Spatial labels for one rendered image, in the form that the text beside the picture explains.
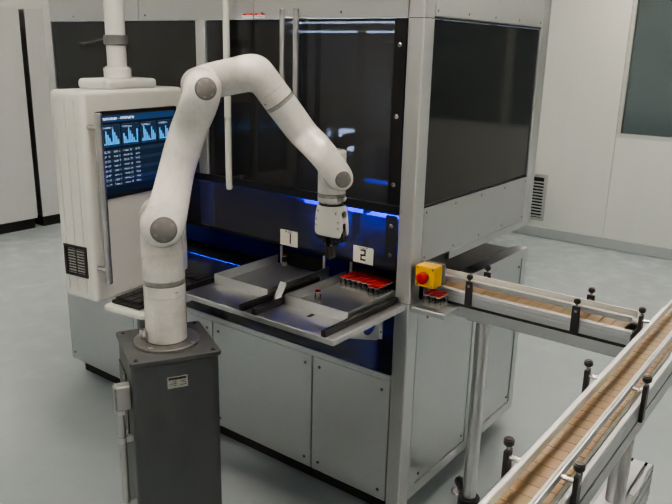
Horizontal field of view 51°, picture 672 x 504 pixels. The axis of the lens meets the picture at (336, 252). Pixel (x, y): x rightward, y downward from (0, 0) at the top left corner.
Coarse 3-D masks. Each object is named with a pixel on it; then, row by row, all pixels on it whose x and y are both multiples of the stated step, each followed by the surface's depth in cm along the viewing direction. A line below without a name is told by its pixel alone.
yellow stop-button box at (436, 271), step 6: (420, 264) 231; (426, 264) 231; (432, 264) 231; (438, 264) 231; (444, 264) 232; (420, 270) 230; (426, 270) 229; (432, 270) 227; (438, 270) 229; (444, 270) 232; (432, 276) 228; (438, 276) 230; (444, 276) 233; (432, 282) 228; (438, 282) 231; (432, 288) 229
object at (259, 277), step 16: (272, 256) 278; (224, 272) 258; (240, 272) 265; (256, 272) 268; (272, 272) 268; (288, 272) 269; (304, 272) 269; (320, 272) 262; (240, 288) 247; (256, 288) 242; (272, 288) 241
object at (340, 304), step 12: (336, 276) 256; (300, 288) 241; (312, 288) 246; (324, 288) 251; (336, 288) 252; (288, 300) 234; (300, 300) 231; (312, 300) 239; (324, 300) 239; (336, 300) 240; (348, 300) 240; (360, 300) 240; (372, 300) 231; (384, 300) 236; (324, 312) 225; (336, 312) 222; (348, 312) 220
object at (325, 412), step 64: (512, 256) 302; (128, 320) 339; (192, 320) 309; (448, 320) 264; (256, 384) 292; (320, 384) 269; (384, 384) 250; (448, 384) 274; (512, 384) 331; (320, 448) 277; (384, 448) 256; (448, 448) 286
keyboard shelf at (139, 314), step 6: (138, 288) 272; (120, 294) 265; (186, 300) 262; (108, 306) 252; (114, 306) 251; (120, 306) 251; (120, 312) 249; (126, 312) 248; (132, 312) 246; (138, 312) 246; (138, 318) 245; (144, 318) 244
